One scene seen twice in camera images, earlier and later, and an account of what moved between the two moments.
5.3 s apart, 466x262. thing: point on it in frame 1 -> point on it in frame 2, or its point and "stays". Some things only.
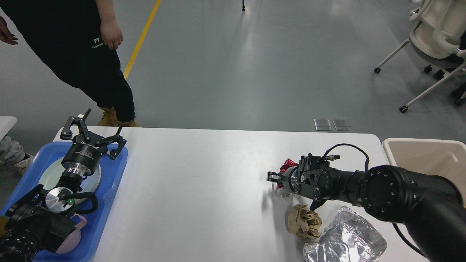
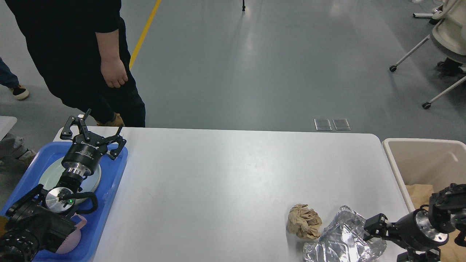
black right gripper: (294, 178) -> (414, 231)
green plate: (56, 172) stays
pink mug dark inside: (72, 241) stays
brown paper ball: (303, 221) stays
